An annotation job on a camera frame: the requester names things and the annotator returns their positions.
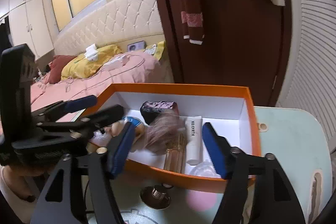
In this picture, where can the orange storage box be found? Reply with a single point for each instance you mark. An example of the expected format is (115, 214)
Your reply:
(229, 109)

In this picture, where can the white tissue pack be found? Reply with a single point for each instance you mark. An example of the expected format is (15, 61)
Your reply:
(91, 53)

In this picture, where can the purple phone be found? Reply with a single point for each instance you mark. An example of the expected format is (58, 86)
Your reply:
(135, 46)

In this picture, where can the dark wooden door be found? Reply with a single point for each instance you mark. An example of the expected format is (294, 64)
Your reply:
(246, 43)

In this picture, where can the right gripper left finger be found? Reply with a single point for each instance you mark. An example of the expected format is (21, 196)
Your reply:
(62, 200)

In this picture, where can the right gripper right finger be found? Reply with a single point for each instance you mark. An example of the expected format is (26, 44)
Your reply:
(274, 200)

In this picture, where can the white louvered closet door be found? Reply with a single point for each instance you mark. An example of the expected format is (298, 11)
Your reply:
(309, 82)

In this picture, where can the dark red pillow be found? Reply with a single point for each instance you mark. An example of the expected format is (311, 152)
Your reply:
(56, 67)

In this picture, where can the clear plastic capsule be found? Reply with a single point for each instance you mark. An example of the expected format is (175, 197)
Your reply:
(204, 169)

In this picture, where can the dark red patterned pouch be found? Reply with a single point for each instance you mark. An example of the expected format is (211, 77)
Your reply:
(150, 110)

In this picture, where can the white cosmetic tube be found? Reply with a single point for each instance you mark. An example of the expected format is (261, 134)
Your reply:
(193, 127)

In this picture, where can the yellow pillow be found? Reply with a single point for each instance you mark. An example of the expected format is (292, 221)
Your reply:
(82, 68)

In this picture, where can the cartoon figure keychain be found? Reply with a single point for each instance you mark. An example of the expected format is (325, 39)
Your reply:
(167, 131)

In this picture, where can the bubble wrap bundle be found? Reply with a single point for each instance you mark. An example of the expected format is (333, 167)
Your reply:
(100, 139)

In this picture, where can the white wardrobe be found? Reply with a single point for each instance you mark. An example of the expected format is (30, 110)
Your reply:
(27, 24)

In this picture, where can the cream tufted headboard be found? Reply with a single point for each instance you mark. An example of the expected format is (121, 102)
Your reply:
(119, 22)

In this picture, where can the pink duvet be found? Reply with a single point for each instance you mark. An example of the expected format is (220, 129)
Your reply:
(140, 68)

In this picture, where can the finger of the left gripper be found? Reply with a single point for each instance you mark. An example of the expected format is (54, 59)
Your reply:
(57, 110)
(87, 125)

